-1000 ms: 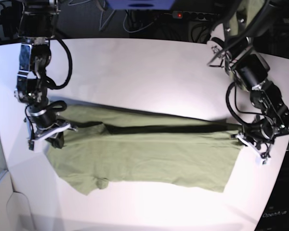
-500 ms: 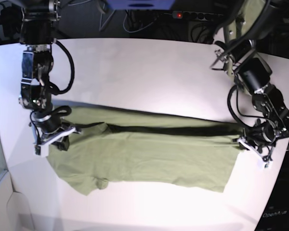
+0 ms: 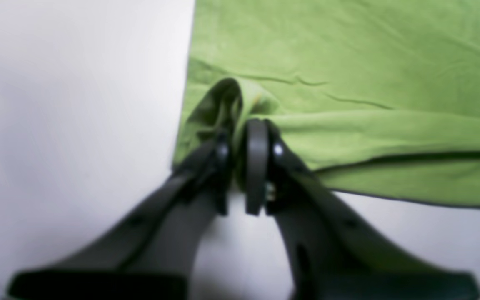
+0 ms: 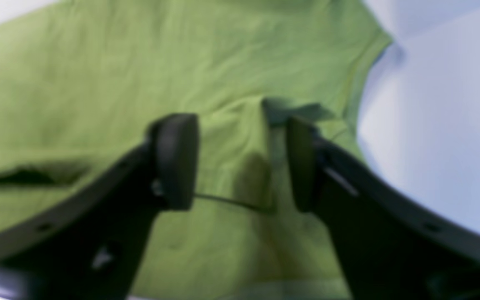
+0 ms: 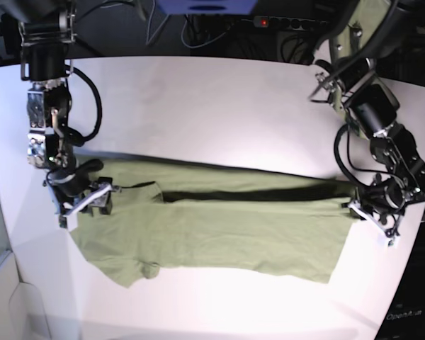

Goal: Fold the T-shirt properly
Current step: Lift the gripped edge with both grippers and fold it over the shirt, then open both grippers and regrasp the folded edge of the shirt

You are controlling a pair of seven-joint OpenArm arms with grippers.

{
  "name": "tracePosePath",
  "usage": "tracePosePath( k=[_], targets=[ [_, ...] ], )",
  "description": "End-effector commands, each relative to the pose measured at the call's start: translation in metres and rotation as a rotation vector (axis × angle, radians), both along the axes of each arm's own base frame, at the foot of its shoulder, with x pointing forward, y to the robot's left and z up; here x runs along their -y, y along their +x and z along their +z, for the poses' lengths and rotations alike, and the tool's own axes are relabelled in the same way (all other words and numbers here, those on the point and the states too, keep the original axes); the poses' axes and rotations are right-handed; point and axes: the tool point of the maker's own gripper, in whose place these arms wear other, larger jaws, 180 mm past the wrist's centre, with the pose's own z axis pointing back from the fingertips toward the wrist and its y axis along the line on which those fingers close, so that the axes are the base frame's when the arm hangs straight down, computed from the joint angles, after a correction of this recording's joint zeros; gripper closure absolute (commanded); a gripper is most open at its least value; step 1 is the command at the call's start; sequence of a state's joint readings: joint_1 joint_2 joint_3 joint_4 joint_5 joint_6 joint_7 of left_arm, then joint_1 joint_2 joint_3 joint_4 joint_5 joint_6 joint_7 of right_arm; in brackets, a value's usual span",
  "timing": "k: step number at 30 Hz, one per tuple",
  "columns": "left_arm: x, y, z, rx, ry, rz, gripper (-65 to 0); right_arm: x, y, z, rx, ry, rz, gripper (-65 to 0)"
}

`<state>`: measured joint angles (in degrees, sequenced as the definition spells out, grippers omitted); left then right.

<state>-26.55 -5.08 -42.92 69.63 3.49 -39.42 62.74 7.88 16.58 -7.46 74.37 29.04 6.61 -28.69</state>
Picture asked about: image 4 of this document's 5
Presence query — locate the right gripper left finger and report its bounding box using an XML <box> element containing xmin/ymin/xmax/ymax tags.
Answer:
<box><xmin>0</xmin><ymin>113</ymin><xmax>200</xmax><ymax>300</ymax></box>

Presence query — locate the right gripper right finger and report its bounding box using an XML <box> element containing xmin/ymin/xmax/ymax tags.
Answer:
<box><xmin>286</xmin><ymin>117</ymin><xmax>480</xmax><ymax>300</ymax></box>

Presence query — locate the green T-shirt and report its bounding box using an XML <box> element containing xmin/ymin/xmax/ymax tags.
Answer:
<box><xmin>0</xmin><ymin>0</ymin><xmax>392</xmax><ymax>300</ymax></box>

